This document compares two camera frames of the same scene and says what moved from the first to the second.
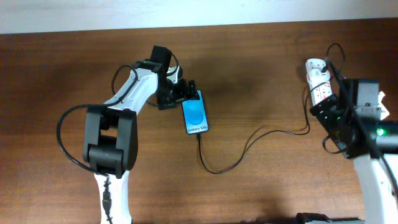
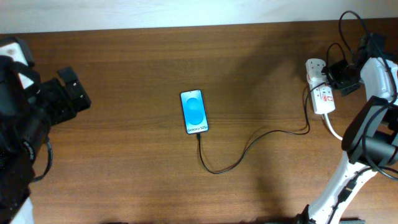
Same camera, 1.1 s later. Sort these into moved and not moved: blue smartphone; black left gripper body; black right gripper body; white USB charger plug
Moved: black right gripper body; black left gripper body
Not moved: white USB charger plug; blue smartphone
